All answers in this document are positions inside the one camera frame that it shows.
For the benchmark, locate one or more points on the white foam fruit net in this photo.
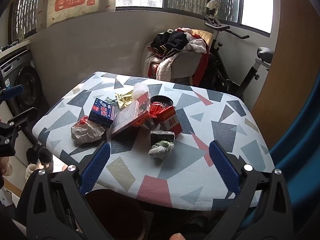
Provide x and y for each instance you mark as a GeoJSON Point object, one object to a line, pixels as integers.
{"type": "Point", "coordinates": [140, 91]}

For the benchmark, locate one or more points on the printed cardboard box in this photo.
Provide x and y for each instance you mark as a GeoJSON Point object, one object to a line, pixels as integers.
{"type": "Point", "coordinates": [75, 2]}

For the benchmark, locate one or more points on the green clear snack wrapper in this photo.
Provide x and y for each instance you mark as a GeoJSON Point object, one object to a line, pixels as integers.
{"type": "Point", "coordinates": [110, 101]}

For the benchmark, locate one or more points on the blue milk carton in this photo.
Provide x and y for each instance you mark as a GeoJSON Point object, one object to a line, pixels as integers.
{"type": "Point", "coordinates": [101, 112]}

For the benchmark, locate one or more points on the grey washing machine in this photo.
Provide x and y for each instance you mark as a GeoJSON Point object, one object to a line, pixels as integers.
{"type": "Point", "coordinates": [27, 85]}

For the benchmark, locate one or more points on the black round tin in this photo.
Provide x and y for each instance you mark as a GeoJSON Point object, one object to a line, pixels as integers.
{"type": "Point", "coordinates": [165, 101]}

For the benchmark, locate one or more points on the red-edged clear package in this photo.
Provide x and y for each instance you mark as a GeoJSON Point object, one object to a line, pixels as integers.
{"type": "Point", "coordinates": [125, 120]}

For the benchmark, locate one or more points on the white fleece garment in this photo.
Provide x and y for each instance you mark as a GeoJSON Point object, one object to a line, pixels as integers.
{"type": "Point", "coordinates": [163, 70]}

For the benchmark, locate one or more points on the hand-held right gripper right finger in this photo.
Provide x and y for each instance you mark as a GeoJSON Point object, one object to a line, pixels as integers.
{"type": "Point", "coordinates": [223, 166]}

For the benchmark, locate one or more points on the dark round bin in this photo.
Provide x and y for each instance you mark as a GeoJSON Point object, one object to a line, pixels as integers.
{"type": "Point", "coordinates": [112, 210]}

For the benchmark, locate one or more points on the gold foil wrapper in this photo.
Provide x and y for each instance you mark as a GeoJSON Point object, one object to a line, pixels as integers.
{"type": "Point", "coordinates": [123, 100]}

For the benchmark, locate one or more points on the beige armchair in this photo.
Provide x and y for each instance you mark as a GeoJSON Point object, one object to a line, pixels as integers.
{"type": "Point", "coordinates": [185, 65]}

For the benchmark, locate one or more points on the blue smooth object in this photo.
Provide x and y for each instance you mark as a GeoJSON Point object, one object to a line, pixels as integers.
{"type": "Point", "coordinates": [295, 167]}

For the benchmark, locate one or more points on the orange-red foam net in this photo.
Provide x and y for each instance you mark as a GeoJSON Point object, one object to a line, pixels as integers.
{"type": "Point", "coordinates": [155, 111]}

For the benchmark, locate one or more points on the small black drink carton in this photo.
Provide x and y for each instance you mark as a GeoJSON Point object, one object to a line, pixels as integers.
{"type": "Point", "coordinates": [162, 136]}

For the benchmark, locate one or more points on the red cardboard box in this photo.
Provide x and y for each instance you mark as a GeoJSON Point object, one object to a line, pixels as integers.
{"type": "Point", "coordinates": [172, 122]}

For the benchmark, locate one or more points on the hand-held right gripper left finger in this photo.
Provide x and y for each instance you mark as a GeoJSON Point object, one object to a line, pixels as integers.
{"type": "Point", "coordinates": [96, 165]}

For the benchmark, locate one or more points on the black exercise bike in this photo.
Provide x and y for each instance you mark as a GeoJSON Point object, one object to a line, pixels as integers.
{"type": "Point", "coordinates": [225, 80]}

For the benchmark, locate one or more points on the white green wrapper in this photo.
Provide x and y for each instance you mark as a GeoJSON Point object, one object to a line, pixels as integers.
{"type": "Point", "coordinates": [160, 148]}

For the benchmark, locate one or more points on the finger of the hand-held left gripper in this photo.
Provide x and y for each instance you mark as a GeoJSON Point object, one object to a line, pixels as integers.
{"type": "Point", "coordinates": [17, 123]}
{"type": "Point", "coordinates": [12, 91]}

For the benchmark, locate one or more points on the black jacket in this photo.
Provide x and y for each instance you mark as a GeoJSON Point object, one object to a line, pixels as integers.
{"type": "Point", "coordinates": [170, 42]}

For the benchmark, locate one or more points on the wooden panel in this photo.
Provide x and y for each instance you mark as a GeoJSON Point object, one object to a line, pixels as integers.
{"type": "Point", "coordinates": [287, 67]}

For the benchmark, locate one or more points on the paper food wrapper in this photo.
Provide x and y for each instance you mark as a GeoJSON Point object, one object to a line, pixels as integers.
{"type": "Point", "coordinates": [85, 132]}

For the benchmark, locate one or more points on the person's left hand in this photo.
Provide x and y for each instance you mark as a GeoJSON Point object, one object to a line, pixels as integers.
{"type": "Point", "coordinates": [3, 167]}

